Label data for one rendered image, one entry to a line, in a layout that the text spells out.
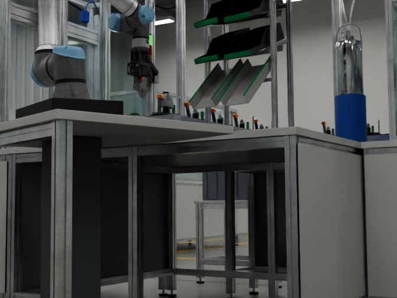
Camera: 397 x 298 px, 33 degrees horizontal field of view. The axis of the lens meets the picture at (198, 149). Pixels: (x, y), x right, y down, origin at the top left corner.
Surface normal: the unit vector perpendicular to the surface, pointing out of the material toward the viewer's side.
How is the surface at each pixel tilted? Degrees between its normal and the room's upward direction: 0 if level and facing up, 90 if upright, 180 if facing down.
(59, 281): 90
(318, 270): 90
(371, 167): 90
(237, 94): 45
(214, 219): 90
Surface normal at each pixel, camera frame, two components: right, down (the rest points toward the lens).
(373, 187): -0.52, -0.07
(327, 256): 0.85, -0.05
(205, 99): -0.47, -0.75
